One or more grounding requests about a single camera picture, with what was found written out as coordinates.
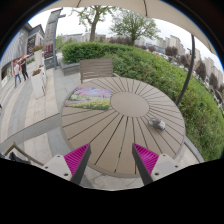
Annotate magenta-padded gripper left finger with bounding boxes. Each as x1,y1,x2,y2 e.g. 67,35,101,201
41,143,92,186

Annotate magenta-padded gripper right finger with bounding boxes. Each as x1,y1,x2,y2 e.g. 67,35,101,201
131,142,185,186

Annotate transparent grey computer mouse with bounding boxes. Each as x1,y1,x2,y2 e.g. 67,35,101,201
147,117,167,132

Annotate flower landscape print mouse pad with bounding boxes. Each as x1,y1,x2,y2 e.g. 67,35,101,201
64,86,113,111

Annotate white planter with flowers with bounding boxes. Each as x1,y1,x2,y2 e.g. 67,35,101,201
30,68,47,99
32,44,45,69

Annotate green hedge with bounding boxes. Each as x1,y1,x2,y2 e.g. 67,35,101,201
60,41,224,163

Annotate dark curved parasol pole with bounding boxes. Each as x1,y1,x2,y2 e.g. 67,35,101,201
175,33,196,107

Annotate brown slatted outdoor chair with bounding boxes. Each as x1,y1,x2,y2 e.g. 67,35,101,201
79,58,115,84

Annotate person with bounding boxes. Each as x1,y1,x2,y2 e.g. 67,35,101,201
19,58,30,82
12,60,23,88

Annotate distant apartment buildings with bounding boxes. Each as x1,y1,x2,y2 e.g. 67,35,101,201
59,31,224,88

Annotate tall grey sign pillar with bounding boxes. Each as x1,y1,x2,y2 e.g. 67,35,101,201
43,8,67,70

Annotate round-crowned green tree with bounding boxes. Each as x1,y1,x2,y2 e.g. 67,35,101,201
109,9,161,46

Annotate leaning bare-trunk tree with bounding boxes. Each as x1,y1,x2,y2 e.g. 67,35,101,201
71,5,116,43

